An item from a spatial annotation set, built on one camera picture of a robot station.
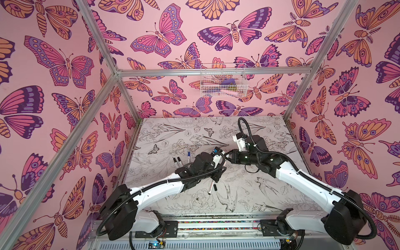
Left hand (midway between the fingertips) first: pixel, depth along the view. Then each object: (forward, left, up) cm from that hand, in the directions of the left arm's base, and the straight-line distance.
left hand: (226, 166), depth 76 cm
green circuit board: (-30, +34, -19) cm, 49 cm away
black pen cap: (-4, +5, -17) cm, 18 cm away
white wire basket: (+45, -2, +16) cm, 48 cm away
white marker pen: (+12, +29, -16) cm, 36 cm away
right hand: (+5, +1, +4) cm, 7 cm away
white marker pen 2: (-5, +7, -16) cm, 18 cm away
